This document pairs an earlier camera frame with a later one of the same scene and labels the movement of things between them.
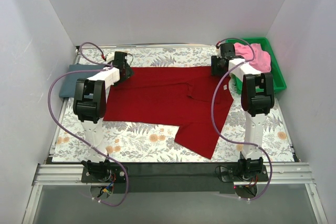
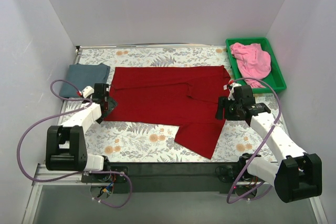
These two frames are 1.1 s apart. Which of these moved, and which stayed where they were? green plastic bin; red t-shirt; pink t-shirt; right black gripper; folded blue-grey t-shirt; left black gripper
Moved: right black gripper; left black gripper
Stayed: green plastic bin; red t-shirt; folded blue-grey t-shirt; pink t-shirt
